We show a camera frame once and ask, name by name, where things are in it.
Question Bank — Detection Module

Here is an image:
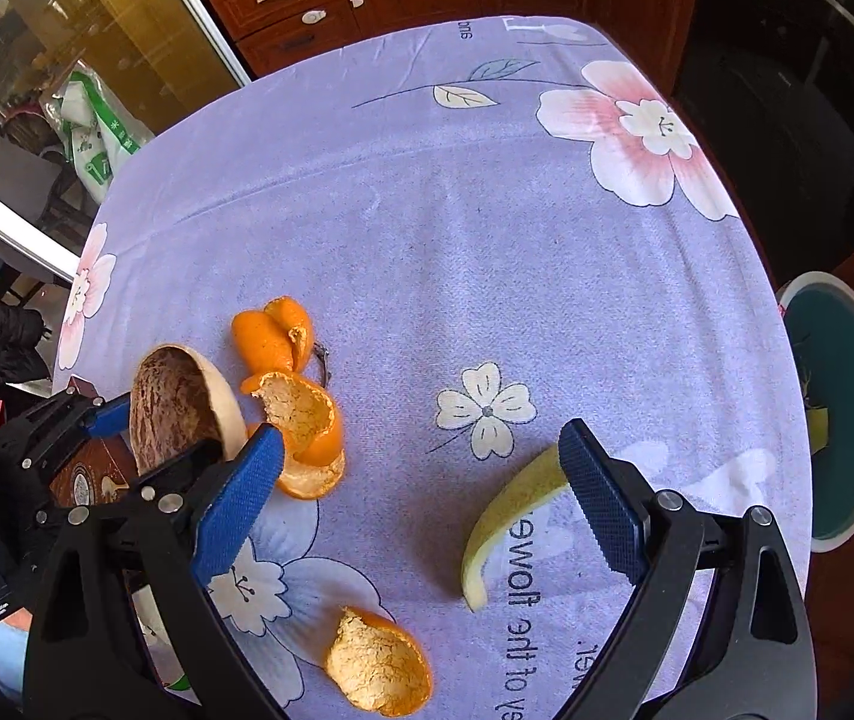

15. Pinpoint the glass sliding door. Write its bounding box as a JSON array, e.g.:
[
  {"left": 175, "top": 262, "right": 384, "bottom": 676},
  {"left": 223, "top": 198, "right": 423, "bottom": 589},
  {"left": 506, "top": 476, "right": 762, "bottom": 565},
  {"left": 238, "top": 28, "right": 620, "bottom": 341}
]
[{"left": 0, "top": 0, "right": 252, "bottom": 282}]

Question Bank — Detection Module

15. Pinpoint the black built-in oven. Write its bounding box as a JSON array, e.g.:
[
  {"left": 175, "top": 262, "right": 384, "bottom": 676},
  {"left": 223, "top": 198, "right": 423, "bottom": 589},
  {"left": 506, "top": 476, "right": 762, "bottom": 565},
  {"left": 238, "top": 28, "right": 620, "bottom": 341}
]
[{"left": 670, "top": 0, "right": 854, "bottom": 286}]

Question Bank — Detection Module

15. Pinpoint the torn orange peel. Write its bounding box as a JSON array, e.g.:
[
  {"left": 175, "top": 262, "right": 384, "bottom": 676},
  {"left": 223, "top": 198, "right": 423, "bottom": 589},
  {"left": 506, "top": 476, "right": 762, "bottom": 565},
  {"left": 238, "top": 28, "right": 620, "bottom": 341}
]
[{"left": 239, "top": 371, "right": 347, "bottom": 502}]

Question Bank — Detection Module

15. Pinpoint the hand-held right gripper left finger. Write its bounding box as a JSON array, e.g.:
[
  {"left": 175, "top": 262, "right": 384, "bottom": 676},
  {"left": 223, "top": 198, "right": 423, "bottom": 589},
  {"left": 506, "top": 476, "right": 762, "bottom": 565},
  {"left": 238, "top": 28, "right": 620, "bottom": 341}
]
[{"left": 22, "top": 422, "right": 287, "bottom": 720}]

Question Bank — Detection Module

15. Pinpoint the wide orange peel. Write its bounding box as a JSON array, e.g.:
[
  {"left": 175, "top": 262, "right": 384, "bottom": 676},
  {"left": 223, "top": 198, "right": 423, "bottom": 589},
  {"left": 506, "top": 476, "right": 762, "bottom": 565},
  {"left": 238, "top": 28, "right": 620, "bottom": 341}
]
[{"left": 323, "top": 606, "right": 434, "bottom": 719}]

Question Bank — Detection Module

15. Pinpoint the brown patterned box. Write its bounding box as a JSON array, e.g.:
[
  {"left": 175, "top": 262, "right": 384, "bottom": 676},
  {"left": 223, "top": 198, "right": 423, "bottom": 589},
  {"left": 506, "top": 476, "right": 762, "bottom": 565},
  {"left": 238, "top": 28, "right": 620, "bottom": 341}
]
[{"left": 48, "top": 375, "right": 136, "bottom": 509}]

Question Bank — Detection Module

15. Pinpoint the purple floral tablecloth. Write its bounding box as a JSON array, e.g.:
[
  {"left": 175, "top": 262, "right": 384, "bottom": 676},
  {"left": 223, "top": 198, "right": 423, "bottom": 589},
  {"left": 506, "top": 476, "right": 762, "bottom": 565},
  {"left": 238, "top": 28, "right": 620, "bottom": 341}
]
[{"left": 52, "top": 15, "right": 810, "bottom": 720}]

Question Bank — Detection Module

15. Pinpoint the grey teal trash bin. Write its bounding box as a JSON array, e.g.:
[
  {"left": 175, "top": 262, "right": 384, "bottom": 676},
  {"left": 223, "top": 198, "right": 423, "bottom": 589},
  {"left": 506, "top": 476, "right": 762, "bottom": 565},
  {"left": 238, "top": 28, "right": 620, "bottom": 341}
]
[{"left": 775, "top": 271, "right": 854, "bottom": 554}]

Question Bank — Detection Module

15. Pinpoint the green white plastic bag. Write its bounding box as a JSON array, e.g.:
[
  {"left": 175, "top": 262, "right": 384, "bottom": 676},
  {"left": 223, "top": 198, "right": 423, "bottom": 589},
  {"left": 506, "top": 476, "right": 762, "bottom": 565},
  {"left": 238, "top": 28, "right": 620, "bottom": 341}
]
[{"left": 37, "top": 71, "right": 154, "bottom": 203}]

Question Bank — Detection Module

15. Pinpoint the pale green pomelo peel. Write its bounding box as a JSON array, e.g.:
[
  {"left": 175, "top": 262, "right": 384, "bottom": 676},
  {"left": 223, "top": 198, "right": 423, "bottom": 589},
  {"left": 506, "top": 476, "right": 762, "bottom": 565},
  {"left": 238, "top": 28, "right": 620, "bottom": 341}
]
[{"left": 461, "top": 444, "right": 570, "bottom": 612}]

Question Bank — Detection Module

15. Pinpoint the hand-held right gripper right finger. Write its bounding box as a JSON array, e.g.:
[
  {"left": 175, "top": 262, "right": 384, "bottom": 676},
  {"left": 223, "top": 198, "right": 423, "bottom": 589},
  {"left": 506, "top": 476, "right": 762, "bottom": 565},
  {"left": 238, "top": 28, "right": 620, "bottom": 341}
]
[{"left": 557, "top": 418, "right": 816, "bottom": 720}]

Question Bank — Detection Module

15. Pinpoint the brown speckled fruit shell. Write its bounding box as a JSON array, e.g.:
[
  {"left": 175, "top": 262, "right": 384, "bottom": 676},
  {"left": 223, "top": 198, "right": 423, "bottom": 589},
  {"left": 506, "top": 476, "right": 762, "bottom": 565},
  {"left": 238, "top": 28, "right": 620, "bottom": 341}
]
[{"left": 129, "top": 343, "right": 246, "bottom": 477}]

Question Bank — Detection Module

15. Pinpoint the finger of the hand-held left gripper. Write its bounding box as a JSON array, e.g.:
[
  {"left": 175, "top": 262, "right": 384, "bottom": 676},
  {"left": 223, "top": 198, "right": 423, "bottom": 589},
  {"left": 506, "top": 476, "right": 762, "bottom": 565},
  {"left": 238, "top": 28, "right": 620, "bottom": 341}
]
[
  {"left": 37, "top": 441, "right": 222, "bottom": 523},
  {"left": 0, "top": 392, "right": 133, "bottom": 496}
]

